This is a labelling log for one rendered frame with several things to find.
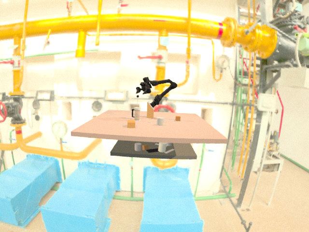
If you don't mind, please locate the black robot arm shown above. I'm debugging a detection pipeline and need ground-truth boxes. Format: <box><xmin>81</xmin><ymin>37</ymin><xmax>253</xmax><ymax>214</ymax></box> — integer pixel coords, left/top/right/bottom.
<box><xmin>140</xmin><ymin>77</ymin><xmax>177</xmax><ymax>107</ymax></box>

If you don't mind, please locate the white french press with black knob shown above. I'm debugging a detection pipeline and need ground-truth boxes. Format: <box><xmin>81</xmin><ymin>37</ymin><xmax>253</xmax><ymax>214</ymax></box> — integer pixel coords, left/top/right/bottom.
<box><xmin>131</xmin><ymin>107</ymin><xmax>140</xmax><ymax>121</ymax></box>

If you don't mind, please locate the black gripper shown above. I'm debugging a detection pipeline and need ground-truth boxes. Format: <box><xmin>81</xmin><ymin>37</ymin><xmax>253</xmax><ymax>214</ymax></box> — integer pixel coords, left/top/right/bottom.
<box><xmin>136</xmin><ymin>85</ymin><xmax>151</xmax><ymax>94</ymax></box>

